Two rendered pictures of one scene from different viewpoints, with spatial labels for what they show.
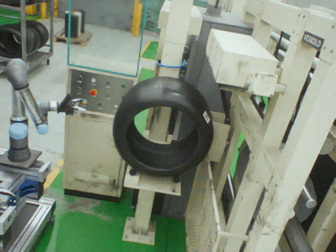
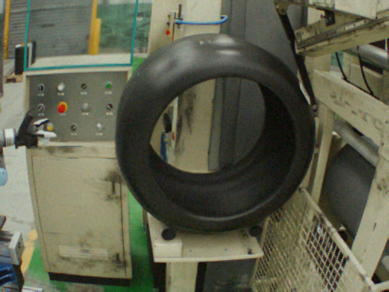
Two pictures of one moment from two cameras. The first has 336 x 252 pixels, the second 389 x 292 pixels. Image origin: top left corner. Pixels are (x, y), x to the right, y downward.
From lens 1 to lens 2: 71 cm
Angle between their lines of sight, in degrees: 9
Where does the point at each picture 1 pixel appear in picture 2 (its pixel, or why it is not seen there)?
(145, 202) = (182, 280)
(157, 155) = (203, 196)
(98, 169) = (89, 239)
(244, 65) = not seen: outside the picture
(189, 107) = (276, 74)
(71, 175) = (52, 252)
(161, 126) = (198, 139)
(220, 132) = not seen: hidden behind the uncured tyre
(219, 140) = not seen: hidden behind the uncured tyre
